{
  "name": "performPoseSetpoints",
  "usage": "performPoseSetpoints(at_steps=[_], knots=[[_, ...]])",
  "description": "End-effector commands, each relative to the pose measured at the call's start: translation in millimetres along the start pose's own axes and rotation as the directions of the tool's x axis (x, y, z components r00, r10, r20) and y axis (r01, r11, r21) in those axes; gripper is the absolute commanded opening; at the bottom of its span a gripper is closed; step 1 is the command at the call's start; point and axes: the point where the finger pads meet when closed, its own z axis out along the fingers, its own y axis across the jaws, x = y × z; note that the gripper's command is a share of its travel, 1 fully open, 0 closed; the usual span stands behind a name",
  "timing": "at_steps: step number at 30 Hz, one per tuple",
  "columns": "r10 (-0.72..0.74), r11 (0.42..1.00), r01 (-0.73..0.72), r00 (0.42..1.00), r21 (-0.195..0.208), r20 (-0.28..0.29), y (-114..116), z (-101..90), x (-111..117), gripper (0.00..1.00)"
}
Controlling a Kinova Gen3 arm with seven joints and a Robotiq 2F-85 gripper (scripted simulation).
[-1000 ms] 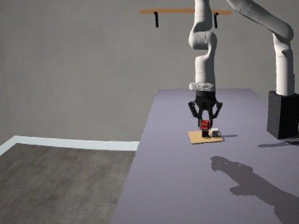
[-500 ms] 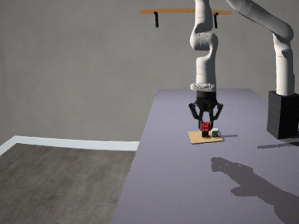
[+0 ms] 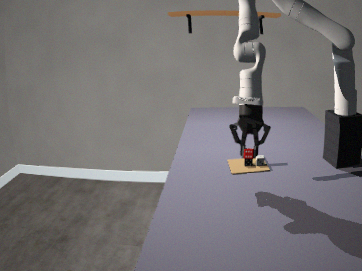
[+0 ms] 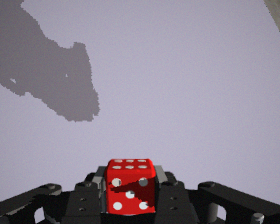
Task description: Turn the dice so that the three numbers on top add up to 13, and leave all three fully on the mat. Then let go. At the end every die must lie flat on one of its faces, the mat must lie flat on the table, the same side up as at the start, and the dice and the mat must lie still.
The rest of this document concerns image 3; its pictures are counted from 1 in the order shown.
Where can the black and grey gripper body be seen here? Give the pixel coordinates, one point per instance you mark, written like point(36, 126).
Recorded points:
point(250, 114)

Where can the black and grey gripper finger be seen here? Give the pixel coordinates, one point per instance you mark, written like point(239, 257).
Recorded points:
point(233, 128)
point(257, 142)

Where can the black die with white pips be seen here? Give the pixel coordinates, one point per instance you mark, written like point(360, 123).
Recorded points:
point(248, 162)

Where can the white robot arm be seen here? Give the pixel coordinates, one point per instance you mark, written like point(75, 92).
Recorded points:
point(255, 52)

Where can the tan flat mat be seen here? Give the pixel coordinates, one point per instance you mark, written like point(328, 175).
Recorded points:
point(237, 167)

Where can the red die with white pips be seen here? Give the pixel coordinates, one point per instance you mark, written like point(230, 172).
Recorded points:
point(248, 153)

